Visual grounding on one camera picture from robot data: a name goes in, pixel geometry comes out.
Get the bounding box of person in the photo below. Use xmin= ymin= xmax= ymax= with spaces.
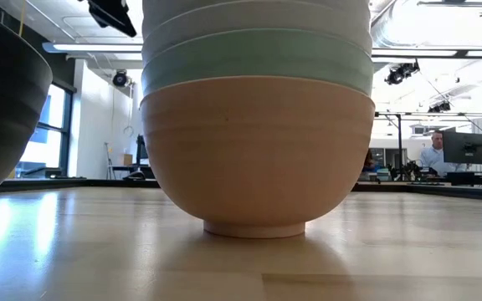
xmin=418 ymin=130 xmax=468 ymax=176

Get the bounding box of long ceiling light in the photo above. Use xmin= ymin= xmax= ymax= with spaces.
xmin=371 ymin=48 xmax=482 ymax=59
xmin=42 ymin=41 xmax=144 ymax=54

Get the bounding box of black ceiling track device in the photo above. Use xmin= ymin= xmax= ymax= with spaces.
xmin=385 ymin=60 xmax=421 ymax=86

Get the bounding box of black bowl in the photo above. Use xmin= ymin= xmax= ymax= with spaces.
xmin=0 ymin=6 xmax=54 ymax=207

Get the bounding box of black computer monitor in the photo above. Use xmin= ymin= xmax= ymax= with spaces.
xmin=136 ymin=134 xmax=150 ymax=166

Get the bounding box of black desk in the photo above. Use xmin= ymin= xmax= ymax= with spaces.
xmin=444 ymin=170 xmax=482 ymax=188
xmin=106 ymin=164 xmax=156 ymax=181

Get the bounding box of black monitor on arm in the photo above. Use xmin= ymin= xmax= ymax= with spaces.
xmin=442 ymin=131 xmax=482 ymax=166

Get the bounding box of round black ceiling device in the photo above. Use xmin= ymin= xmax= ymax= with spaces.
xmin=111 ymin=69 xmax=130 ymax=88

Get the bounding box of small black ceiling device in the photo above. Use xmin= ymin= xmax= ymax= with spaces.
xmin=428 ymin=101 xmax=452 ymax=114

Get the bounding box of peach bowl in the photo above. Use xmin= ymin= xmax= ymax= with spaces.
xmin=140 ymin=74 xmax=376 ymax=240

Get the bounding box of window with dark frame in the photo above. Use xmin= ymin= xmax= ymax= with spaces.
xmin=13 ymin=82 xmax=75 ymax=180

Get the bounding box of mint green bowl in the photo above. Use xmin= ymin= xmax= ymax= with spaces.
xmin=141 ymin=28 xmax=375 ymax=98

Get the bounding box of yellow hanging cord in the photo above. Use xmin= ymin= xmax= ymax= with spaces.
xmin=18 ymin=0 xmax=27 ymax=38

